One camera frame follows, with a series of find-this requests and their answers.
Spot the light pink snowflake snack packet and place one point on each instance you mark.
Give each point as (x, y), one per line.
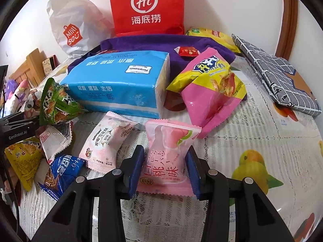
(106, 141)

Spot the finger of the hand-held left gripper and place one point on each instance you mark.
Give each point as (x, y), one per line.
(14, 118)
(24, 125)

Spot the yellow chips bag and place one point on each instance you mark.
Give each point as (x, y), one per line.
(214, 36)

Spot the white plastic shopping bag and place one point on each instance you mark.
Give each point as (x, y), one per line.
(75, 22)

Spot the pink peach snack packet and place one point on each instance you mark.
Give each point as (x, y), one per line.
(164, 156)

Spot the floral patterned box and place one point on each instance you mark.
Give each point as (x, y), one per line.
(49, 65)

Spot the grey checked folded fabric box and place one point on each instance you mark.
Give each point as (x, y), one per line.
(272, 73)

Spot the fruit print tablecloth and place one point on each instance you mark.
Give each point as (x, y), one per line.
(252, 136)

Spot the purple towel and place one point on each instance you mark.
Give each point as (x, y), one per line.
(151, 44)

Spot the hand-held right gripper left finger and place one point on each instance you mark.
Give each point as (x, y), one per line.
(135, 171)

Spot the small red candy packet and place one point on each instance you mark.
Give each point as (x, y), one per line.
(186, 51)

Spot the pink and yellow snack bag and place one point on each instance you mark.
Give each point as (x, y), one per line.
(209, 100)

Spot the blue tissue pack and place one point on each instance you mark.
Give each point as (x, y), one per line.
(113, 80)

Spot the red paper bag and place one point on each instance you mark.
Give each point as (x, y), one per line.
(146, 5)

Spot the light wooden furniture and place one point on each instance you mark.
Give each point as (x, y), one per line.
(30, 68)

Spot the yellow triangular snack packet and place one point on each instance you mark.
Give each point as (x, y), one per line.
(22, 161)

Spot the blue snack packet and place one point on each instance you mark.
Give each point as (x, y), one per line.
(63, 171)

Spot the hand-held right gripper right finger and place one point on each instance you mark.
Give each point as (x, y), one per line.
(193, 174)

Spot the printed bedding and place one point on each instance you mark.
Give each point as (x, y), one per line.
(20, 88)

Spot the white and red snack packet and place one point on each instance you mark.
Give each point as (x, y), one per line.
(53, 141)

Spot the brown wooden frame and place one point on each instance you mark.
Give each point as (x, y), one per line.
(286, 25)

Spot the green triangular snack packet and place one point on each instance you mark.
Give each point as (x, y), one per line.
(58, 103)

